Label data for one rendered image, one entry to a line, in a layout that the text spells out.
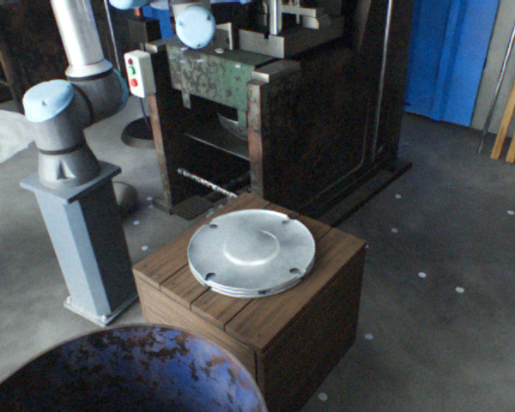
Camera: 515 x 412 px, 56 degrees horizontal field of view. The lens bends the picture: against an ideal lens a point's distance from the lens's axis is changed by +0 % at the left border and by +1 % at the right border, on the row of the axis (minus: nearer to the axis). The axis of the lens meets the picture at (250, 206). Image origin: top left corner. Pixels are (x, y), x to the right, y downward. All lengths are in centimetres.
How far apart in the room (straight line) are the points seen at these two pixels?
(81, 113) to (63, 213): 25
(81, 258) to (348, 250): 71
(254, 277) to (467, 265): 89
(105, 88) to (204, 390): 78
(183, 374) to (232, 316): 17
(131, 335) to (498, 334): 104
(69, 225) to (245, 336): 59
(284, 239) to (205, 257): 19
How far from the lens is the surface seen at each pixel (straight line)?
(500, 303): 162
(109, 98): 130
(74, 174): 126
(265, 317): 97
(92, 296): 146
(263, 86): 131
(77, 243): 134
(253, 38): 148
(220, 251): 109
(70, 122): 123
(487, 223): 194
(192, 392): 90
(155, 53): 166
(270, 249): 108
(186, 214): 160
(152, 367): 88
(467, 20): 253
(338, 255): 111
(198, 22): 98
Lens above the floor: 105
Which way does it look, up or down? 34 degrees down
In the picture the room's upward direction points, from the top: 3 degrees counter-clockwise
